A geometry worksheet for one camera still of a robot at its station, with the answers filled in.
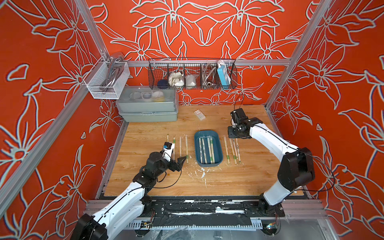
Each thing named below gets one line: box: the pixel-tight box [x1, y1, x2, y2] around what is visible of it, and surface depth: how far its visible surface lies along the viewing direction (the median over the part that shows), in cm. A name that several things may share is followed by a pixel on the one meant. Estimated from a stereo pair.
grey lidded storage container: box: [116, 86, 179, 123], surface depth 103 cm
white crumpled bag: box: [168, 72, 185, 87], surface depth 92 cm
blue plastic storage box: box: [194, 129, 224, 167], surface depth 95 cm
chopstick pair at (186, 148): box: [184, 134, 189, 164], surface depth 97 cm
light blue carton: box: [217, 60, 232, 89], surface depth 89 cm
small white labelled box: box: [193, 109, 206, 121], surface depth 115 cm
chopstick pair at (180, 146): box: [179, 136, 182, 158], surface depth 97 cm
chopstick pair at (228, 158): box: [224, 136, 231, 165], surface depth 94 cm
